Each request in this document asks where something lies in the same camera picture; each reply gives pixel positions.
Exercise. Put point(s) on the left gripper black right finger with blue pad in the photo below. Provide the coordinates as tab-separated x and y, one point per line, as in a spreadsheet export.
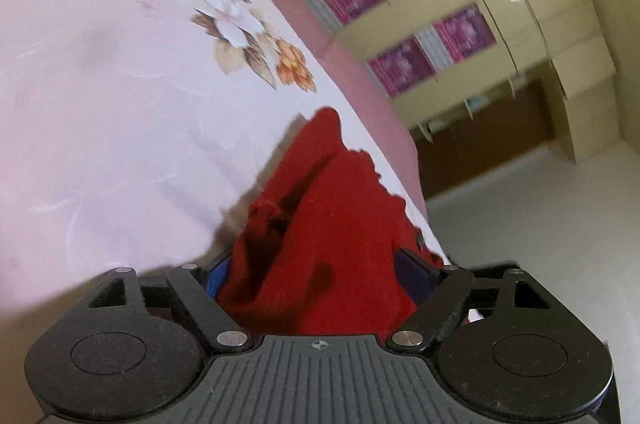
502	345

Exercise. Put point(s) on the purple poster lower left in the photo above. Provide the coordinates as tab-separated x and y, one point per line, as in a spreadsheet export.
402	67

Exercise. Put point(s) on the red knit sweater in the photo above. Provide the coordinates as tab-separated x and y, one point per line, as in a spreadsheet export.
317	253

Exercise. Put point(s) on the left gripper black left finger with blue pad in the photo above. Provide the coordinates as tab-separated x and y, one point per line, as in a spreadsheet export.
131	348

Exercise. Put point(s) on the purple poster lower right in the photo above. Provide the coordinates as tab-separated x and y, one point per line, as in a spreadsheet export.
465	33

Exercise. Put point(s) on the white floral bed sheet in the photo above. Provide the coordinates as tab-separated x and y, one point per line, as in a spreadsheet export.
136	133

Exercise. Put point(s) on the pink bed cover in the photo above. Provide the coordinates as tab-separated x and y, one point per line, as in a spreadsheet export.
362	92

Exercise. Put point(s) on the brown wooden door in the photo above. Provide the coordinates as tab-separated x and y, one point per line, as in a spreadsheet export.
474	145

